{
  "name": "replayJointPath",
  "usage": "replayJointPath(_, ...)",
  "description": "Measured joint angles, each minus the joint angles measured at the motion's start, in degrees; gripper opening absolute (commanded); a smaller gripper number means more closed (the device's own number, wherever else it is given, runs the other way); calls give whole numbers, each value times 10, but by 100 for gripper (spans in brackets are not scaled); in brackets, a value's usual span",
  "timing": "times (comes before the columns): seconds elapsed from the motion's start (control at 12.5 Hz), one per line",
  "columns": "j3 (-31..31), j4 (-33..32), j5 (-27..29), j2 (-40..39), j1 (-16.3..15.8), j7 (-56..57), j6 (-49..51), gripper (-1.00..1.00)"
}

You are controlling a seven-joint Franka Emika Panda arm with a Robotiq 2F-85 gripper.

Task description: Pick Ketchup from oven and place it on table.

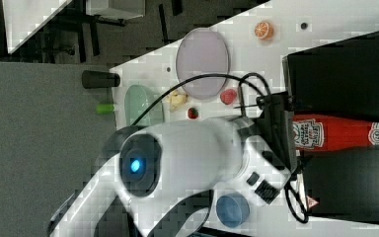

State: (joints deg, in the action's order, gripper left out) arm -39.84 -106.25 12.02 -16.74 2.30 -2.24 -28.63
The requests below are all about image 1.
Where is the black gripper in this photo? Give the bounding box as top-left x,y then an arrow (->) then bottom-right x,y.
257,92 -> 297,173

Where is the red plush ketchup bottle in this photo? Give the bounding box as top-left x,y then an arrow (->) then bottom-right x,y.
293,115 -> 379,152

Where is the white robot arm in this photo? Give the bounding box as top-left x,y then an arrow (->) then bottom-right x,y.
48,94 -> 295,237

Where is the black toaster oven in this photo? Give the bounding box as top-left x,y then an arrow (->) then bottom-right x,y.
283,31 -> 379,224

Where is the large red toy strawberry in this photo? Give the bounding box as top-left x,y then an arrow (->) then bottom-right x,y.
220,89 -> 237,105

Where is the small red toy strawberry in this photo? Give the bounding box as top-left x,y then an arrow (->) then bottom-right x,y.
188,108 -> 198,119

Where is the blue round bowl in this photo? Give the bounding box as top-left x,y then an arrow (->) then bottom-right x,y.
216,193 -> 250,228

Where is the orange slice toy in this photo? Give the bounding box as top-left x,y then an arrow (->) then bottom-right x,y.
255,21 -> 273,40

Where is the yellow peeled toy banana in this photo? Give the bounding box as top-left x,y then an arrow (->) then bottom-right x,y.
166,90 -> 188,111

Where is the lilac round plate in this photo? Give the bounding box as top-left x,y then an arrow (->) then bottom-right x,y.
176,28 -> 230,100

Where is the green perforated colander basket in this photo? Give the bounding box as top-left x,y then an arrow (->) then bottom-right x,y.
124,85 -> 164,126

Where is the green cylinder marker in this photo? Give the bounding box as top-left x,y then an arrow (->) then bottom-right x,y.
96,104 -> 115,115

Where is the black cylinder table clamp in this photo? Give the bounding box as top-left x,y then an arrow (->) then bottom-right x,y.
82,70 -> 120,89

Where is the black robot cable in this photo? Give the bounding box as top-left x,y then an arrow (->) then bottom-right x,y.
130,72 -> 272,126

